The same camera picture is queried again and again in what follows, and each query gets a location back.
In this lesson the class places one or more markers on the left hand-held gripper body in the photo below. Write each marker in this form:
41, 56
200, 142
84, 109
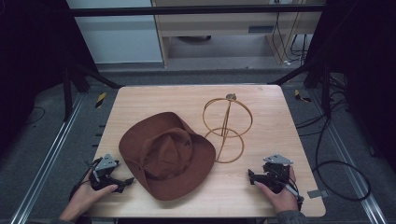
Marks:
104, 168

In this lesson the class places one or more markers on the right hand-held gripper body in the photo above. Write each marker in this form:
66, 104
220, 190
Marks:
275, 171

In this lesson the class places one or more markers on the brown brimmed hat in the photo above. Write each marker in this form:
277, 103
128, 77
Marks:
165, 155

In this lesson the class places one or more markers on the person's right hand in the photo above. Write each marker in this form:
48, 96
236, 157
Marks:
281, 199

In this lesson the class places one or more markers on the person's left hand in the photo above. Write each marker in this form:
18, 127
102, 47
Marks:
84, 199

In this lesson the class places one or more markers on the yellow black tape strip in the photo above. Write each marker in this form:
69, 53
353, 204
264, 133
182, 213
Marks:
100, 100
300, 95

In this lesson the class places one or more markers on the black metal stand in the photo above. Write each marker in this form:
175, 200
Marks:
67, 93
326, 93

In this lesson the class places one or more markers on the white cabinet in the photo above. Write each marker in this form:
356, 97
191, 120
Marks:
118, 40

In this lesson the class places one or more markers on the black curtain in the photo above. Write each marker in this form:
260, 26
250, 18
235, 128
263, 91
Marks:
364, 46
31, 46

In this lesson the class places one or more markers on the light wooden desk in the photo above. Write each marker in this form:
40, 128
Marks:
218, 25

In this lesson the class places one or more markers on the black horizontal bar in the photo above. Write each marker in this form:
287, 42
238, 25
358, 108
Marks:
186, 10

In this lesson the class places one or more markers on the aluminium floor rail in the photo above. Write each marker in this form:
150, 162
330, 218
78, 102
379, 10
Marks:
355, 180
46, 161

